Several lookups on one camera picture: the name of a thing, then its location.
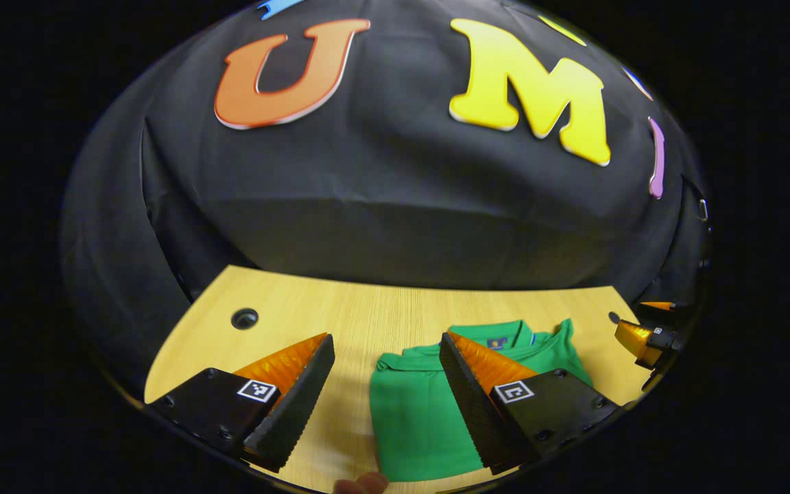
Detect green T-shirt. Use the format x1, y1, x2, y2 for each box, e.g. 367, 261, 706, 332
369, 318, 593, 482

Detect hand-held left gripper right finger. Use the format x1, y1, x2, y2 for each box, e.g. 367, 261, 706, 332
438, 331, 622, 475

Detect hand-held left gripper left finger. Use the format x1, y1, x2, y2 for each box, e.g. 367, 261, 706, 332
148, 333, 336, 474

